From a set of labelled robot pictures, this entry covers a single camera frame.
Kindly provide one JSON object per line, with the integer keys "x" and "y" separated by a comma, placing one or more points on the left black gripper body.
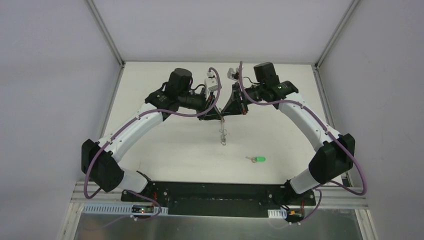
{"x": 205, "y": 109}

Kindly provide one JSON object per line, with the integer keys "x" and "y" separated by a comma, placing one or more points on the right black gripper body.
{"x": 240, "y": 103}

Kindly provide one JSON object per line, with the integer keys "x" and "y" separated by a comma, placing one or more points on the green headed key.
{"x": 256, "y": 159}

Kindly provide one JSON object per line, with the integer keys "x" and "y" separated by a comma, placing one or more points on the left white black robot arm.
{"x": 100, "y": 159}

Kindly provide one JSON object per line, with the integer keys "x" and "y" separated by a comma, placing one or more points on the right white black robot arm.
{"x": 333, "y": 151}

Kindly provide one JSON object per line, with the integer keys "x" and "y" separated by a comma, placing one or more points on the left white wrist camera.
{"x": 212, "y": 86}

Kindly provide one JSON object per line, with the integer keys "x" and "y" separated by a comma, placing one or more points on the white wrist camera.
{"x": 212, "y": 86}
{"x": 233, "y": 74}

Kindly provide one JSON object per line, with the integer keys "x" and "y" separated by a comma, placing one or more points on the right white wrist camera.
{"x": 233, "y": 74}

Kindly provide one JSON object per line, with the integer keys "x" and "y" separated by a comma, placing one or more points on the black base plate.
{"x": 225, "y": 199}

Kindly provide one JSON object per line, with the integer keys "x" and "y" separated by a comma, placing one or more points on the right white cable duct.
{"x": 277, "y": 213}

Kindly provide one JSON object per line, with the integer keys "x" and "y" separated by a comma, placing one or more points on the white cable duct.
{"x": 120, "y": 209}
{"x": 277, "y": 213}

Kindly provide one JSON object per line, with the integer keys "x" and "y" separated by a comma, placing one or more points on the left white cable duct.
{"x": 120, "y": 209}

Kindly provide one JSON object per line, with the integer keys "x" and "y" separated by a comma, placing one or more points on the aluminium frame rail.
{"x": 334, "y": 197}

